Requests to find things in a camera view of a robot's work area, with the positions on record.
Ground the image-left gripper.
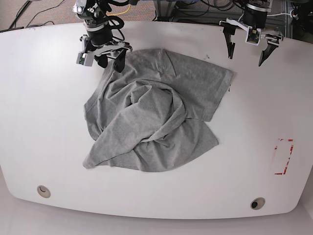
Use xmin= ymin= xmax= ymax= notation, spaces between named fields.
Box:
xmin=80 ymin=26 xmax=133 ymax=73

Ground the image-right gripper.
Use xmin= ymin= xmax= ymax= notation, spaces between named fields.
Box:
xmin=219 ymin=18 xmax=283 ymax=67

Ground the grey t-shirt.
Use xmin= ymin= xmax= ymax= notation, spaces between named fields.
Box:
xmin=83 ymin=49 xmax=234 ymax=172

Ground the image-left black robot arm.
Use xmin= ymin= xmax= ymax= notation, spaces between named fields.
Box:
xmin=73 ymin=0 xmax=133 ymax=73

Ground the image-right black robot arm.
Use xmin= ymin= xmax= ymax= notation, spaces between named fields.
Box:
xmin=219 ymin=0 xmax=284 ymax=66

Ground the red tape rectangle marking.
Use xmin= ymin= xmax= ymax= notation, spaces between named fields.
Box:
xmin=271 ymin=139 xmax=294 ymax=175

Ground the left table grommet hole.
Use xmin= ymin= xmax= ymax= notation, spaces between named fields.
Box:
xmin=37 ymin=186 xmax=51 ymax=198

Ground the table grommet hole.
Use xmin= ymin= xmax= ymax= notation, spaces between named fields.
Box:
xmin=250 ymin=197 xmax=266 ymax=210
xmin=37 ymin=186 xmax=51 ymax=198

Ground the right table grommet hole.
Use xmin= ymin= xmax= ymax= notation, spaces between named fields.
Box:
xmin=250 ymin=197 xmax=266 ymax=210

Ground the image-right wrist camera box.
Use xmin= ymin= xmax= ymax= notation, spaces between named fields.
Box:
xmin=246 ymin=26 xmax=261 ymax=46

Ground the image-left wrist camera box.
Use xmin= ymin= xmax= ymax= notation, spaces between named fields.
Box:
xmin=76 ymin=52 xmax=94 ymax=67

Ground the yellow cable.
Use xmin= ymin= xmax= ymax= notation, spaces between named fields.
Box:
xmin=107 ymin=5 xmax=132 ymax=17

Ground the aluminium frame stand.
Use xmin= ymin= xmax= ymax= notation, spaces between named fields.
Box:
xmin=153 ymin=0 xmax=293 ymax=38

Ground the black floor cable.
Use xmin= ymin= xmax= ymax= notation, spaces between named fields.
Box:
xmin=8 ymin=0 xmax=67 ymax=29

